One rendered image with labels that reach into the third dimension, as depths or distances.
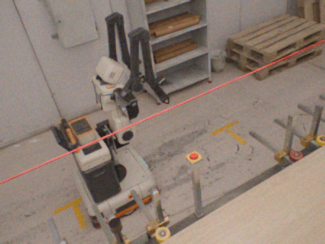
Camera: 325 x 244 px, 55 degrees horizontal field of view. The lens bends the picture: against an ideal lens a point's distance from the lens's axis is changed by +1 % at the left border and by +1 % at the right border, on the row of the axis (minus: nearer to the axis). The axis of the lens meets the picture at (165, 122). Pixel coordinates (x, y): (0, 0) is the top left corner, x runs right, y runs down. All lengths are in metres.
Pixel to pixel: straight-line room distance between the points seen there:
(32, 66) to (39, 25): 0.47
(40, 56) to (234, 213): 2.89
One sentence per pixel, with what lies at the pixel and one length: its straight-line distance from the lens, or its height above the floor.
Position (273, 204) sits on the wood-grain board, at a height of 0.90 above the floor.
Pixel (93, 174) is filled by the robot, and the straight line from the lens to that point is 2.58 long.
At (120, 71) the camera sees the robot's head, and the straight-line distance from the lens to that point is 2.38.
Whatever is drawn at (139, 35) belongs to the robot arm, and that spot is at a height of 1.60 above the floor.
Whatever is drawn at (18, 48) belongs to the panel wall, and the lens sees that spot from 3.88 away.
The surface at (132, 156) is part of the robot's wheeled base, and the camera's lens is 3.14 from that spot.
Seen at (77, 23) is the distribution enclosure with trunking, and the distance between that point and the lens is 3.69.
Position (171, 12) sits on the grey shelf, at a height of 0.99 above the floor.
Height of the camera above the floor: 2.40
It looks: 38 degrees down
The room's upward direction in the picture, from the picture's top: 9 degrees counter-clockwise
